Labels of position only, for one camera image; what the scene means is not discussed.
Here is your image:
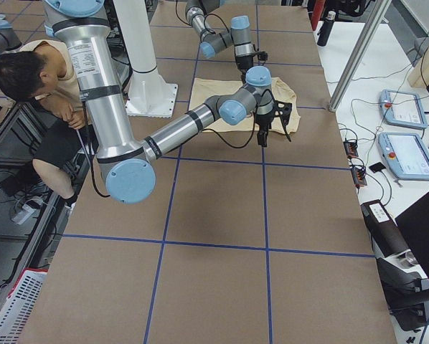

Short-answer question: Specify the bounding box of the black monitor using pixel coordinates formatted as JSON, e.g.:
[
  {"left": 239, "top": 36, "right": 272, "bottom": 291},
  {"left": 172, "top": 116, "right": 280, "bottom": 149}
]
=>
[{"left": 395, "top": 192, "right": 429, "bottom": 278}]

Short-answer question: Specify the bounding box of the black box with label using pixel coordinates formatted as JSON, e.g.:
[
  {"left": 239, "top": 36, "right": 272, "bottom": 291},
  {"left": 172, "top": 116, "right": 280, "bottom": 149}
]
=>
[{"left": 360, "top": 200, "right": 410, "bottom": 257}]

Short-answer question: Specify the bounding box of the orange black electronics board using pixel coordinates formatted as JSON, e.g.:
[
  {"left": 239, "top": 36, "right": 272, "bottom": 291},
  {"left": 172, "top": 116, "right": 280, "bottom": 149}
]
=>
[{"left": 343, "top": 140, "right": 359, "bottom": 158}]

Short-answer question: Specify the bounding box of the beige long sleeve shirt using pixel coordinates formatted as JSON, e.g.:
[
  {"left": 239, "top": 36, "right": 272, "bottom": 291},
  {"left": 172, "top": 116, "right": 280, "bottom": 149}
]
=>
[{"left": 189, "top": 77, "right": 301, "bottom": 134}]

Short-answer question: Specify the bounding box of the lower blue teach pendant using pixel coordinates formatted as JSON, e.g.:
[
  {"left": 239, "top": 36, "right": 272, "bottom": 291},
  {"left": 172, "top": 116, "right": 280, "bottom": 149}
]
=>
[{"left": 377, "top": 133, "right": 429, "bottom": 181}]

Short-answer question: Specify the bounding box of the person in beige shirt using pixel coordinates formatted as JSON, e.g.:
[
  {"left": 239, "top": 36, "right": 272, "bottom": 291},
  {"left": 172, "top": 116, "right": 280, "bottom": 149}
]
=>
[{"left": 0, "top": 39, "right": 98, "bottom": 212}]

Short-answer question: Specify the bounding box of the black water bottle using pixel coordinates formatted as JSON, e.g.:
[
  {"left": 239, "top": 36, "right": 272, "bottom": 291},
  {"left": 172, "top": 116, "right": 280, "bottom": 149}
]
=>
[{"left": 317, "top": 11, "right": 336, "bottom": 47}]

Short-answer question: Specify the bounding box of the aluminium frame post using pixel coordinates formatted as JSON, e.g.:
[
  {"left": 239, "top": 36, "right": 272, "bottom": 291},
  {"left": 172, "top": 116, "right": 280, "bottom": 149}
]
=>
[{"left": 328, "top": 0, "right": 392, "bottom": 113}]

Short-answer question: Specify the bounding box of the upper blue teach pendant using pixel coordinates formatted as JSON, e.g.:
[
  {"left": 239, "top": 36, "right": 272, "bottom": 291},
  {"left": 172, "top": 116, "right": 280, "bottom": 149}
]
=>
[{"left": 379, "top": 89, "right": 428, "bottom": 130}]

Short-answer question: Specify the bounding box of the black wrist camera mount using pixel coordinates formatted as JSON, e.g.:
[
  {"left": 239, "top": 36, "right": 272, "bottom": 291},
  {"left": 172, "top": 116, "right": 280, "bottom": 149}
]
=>
[
  {"left": 255, "top": 51, "right": 268, "bottom": 63},
  {"left": 273, "top": 100, "right": 293, "bottom": 127}
]

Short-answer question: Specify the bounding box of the blue teach pendant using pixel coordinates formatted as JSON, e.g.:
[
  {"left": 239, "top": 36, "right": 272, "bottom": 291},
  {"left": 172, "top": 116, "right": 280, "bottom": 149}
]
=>
[
  {"left": 377, "top": 133, "right": 429, "bottom": 181},
  {"left": 379, "top": 89, "right": 428, "bottom": 130}
]

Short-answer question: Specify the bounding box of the white power strip on floor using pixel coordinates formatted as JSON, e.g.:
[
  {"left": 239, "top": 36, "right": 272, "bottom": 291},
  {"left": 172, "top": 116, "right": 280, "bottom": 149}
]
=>
[{"left": 11, "top": 199, "right": 41, "bottom": 225}]

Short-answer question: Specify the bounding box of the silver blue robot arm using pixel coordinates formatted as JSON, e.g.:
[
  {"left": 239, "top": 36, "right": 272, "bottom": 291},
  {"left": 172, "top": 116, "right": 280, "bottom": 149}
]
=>
[
  {"left": 185, "top": 0, "right": 257, "bottom": 82},
  {"left": 44, "top": 1, "right": 275, "bottom": 204}
]

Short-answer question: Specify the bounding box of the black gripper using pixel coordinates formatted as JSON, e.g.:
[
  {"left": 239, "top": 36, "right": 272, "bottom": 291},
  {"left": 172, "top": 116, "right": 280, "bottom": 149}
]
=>
[
  {"left": 235, "top": 54, "right": 254, "bottom": 81},
  {"left": 255, "top": 110, "right": 275, "bottom": 146}
]

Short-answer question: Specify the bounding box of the white plastic basket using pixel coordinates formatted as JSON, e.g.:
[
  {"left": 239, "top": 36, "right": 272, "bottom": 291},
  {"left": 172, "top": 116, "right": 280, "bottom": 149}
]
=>
[{"left": 0, "top": 269, "right": 47, "bottom": 343}]

